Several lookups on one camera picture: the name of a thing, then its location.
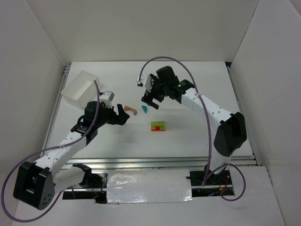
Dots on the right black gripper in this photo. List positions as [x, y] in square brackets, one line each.
[152, 94]

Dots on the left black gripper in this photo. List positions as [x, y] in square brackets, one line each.
[116, 116]

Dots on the teal triangular wood block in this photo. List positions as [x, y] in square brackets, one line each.
[144, 108]

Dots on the green wood arch block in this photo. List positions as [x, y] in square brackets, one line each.
[157, 124]

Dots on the red rectangular wood block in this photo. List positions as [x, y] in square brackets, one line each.
[157, 128]

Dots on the white plastic bin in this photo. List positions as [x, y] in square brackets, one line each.
[81, 90]

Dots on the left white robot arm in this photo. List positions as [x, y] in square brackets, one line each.
[37, 182]

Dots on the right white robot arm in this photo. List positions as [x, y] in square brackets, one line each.
[226, 130]

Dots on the shiny white tape sheet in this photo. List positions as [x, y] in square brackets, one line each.
[148, 186]

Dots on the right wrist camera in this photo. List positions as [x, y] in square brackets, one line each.
[145, 81]

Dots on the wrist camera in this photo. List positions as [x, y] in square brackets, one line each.
[145, 81]
[106, 98]

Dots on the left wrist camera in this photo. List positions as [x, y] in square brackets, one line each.
[106, 98]

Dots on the aluminium rail frame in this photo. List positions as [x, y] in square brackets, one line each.
[134, 145]

